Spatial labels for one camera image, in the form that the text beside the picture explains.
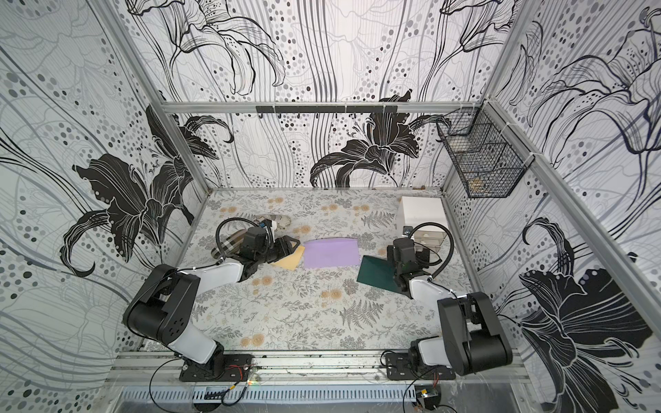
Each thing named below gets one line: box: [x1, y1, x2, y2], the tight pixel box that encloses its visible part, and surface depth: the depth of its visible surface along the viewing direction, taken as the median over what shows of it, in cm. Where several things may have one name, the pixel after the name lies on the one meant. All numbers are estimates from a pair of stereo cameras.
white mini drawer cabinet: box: [397, 196, 449, 254], surface depth 95 cm
